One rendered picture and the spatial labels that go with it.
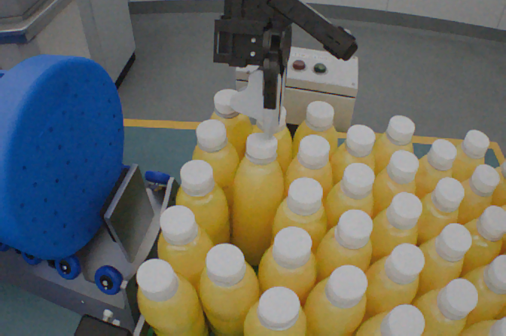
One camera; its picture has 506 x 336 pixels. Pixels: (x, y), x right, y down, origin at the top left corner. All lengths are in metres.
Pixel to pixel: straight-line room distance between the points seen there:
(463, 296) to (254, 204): 0.29
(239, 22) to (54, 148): 0.27
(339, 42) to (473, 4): 3.29
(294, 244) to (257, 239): 0.16
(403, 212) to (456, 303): 0.12
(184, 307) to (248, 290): 0.07
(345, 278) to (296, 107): 0.35
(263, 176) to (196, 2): 2.99
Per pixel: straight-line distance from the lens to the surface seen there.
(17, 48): 0.93
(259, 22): 0.43
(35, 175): 0.47
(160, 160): 2.04
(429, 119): 2.49
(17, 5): 0.90
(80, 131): 0.53
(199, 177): 0.45
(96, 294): 0.61
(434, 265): 0.47
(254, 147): 0.48
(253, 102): 0.46
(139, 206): 0.59
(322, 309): 0.41
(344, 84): 0.62
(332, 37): 0.43
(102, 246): 0.64
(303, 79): 0.61
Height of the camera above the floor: 1.45
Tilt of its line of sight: 45 degrees down
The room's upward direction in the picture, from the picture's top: straight up
